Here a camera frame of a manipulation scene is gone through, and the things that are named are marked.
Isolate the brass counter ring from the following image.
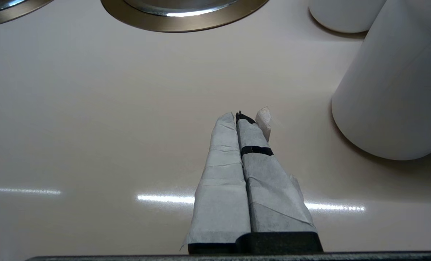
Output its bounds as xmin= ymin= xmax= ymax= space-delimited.
xmin=0 ymin=0 xmax=54 ymax=29
xmin=100 ymin=0 xmax=270 ymax=33

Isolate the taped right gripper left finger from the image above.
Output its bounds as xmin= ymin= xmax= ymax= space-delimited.
xmin=181 ymin=112 xmax=252 ymax=254

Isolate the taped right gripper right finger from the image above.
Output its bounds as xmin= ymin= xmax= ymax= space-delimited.
xmin=236 ymin=107 xmax=323 ymax=254

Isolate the white cylindrical container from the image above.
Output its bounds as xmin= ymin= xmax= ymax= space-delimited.
xmin=308 ymin=0 xmax=387 ymax=34
xmin=331 ymin=0 xmax=431 ymax=161

